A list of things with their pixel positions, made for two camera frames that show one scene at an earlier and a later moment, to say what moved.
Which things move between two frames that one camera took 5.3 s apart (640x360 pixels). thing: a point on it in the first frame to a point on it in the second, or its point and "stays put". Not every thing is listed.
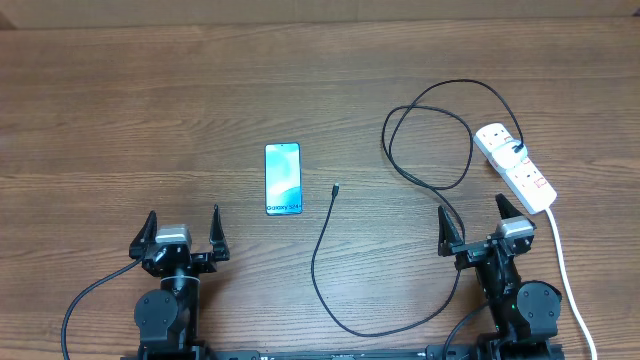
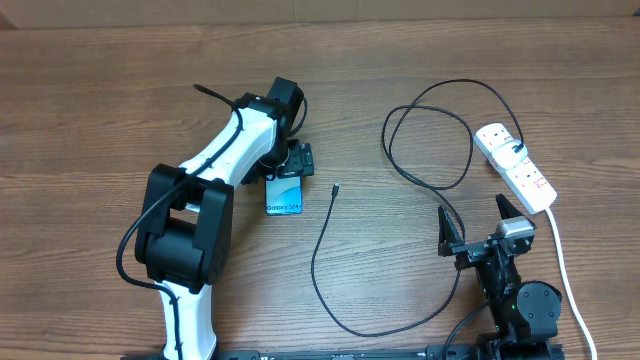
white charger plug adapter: x=509 y=153 stays put
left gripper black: x=206 y=262 to x=301 y=160
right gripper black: x=469 y=252 stays put
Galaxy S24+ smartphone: x=283 y=178 stays put
